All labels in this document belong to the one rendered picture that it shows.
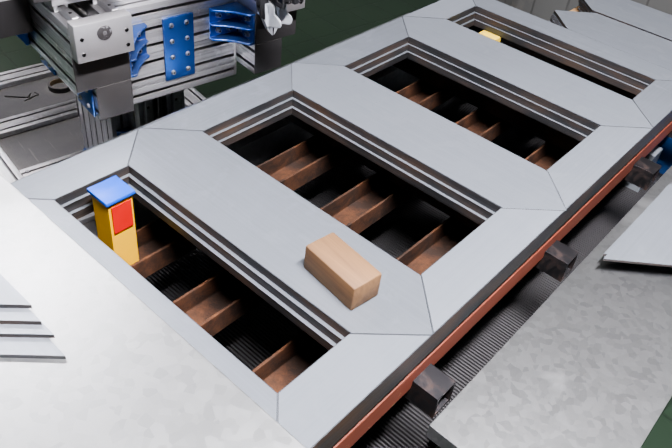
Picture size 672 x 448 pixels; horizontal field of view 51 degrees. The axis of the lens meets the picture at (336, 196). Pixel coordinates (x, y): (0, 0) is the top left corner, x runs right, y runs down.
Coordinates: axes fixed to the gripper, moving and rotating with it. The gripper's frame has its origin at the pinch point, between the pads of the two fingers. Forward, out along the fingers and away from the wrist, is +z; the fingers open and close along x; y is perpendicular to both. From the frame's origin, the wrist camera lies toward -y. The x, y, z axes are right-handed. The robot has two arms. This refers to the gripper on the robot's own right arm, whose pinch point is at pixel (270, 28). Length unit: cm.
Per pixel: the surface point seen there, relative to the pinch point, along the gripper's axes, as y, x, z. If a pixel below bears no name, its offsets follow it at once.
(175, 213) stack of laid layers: 32, -55, 7
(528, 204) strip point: 77, -5, 5
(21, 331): 58, -94, -14
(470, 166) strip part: 62, -3, 5
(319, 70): 15.4, 1.9, 5.5
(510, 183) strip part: 71, -2, 5
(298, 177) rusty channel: 27.7, -16.7, 21.5
